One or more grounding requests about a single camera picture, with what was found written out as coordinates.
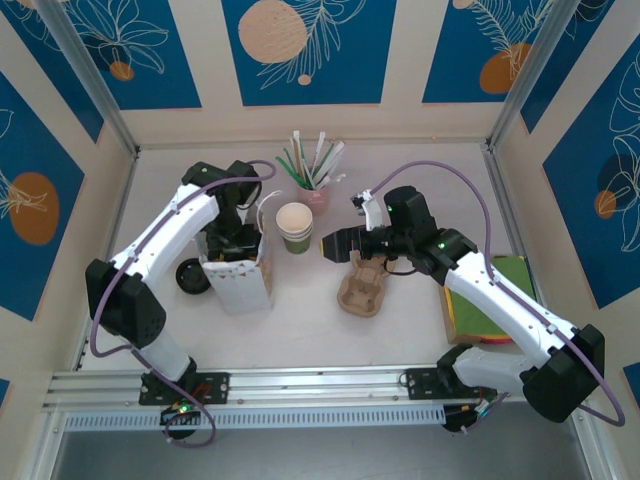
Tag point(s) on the white paper gift bag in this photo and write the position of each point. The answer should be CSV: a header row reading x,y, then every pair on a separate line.
x,y
240,292

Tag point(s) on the brown cardboard cup carrier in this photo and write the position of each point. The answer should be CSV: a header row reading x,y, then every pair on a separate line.
x,y
360,297

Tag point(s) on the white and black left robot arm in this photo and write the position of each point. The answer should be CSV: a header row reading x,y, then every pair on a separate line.
x,y
165,230

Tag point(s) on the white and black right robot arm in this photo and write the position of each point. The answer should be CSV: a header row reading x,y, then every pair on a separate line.
x,y
500,300

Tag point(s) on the black plastic cup lid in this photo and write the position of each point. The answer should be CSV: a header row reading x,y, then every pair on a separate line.
x,y
190,277

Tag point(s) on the pink straw holder cup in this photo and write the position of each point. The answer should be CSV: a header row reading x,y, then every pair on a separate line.
x,y
316,200

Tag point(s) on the stack of paper cups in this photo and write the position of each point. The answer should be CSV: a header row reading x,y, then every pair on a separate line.
x,y
295,218

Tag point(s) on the white paper-wrapped straw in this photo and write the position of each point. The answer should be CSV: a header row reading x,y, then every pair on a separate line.
x,y
299,152
335,155
334,180
320,150

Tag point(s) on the green paper-wrapped straw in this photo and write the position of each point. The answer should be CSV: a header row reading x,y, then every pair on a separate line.
x,y
290,171
292,161
326,159

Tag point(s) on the green and orange folders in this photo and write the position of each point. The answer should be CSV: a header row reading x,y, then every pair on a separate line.
x,y
447,320

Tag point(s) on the green paper napkin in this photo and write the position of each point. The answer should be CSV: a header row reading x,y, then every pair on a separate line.
x,y
470,312

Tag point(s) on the red paper napkin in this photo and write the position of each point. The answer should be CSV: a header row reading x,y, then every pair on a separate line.
x,y
495,341

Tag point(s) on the black controller board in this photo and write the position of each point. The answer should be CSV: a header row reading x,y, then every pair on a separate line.
x,y
462,420
179,415

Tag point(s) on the aluminium mounting rail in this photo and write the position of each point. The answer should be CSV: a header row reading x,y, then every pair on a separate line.
x,y
320,385

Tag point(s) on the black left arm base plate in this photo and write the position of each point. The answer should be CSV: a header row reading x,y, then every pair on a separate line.
x,y
215,387

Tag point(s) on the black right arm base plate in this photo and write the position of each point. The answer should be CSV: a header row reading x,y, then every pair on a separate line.
x,y
425,382

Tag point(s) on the aluminium frame post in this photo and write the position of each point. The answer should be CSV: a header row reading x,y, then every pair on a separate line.
x,y
93,80
531,75

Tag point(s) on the aluminium frame leg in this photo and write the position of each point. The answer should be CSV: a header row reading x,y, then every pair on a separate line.
x,y
595,462
42,450

